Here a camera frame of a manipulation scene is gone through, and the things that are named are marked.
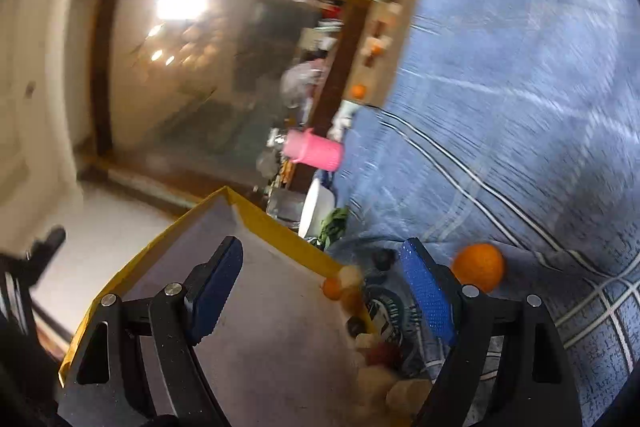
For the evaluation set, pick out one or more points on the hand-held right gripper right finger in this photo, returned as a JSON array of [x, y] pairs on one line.
[[427, 292]]

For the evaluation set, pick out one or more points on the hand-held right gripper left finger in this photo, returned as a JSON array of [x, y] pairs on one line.
[[217, 292]]

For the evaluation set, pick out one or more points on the dark round fruit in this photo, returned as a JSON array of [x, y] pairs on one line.
[[356, 325], [384, 259]]

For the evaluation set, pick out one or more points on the yellow cardboard box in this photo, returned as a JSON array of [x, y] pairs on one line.
[[280, 332]]

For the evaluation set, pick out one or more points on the red cherry tomato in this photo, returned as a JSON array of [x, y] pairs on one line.
[[382, 354]]

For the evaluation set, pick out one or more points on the small orange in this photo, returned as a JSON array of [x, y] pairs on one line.
[[376, 49], [357, 91], [330, 288]]

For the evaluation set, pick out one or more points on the glass mug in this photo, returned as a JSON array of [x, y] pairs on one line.
[[286, 206]]

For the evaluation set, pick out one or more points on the green leafy vegetable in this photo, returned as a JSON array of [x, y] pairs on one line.
[[334, 227]]

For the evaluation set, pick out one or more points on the white bowl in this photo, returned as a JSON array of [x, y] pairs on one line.
[[316, 207]]

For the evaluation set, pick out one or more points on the pink knitted cup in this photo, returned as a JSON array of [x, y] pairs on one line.
[[312, 151]]

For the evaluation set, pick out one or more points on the white gloves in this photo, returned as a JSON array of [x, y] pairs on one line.
[[345, 117]]

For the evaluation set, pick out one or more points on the wooden framed cabinet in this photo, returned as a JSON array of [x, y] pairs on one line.
[[200, 97]]

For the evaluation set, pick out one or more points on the blue plaid blanket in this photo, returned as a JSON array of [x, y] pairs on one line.
[[500, 107]]

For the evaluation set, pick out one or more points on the clear plastic bag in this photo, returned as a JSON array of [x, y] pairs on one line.
[[300, 79]]

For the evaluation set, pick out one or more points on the brown cardboard box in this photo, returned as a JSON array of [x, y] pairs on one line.
[[387, 27]]

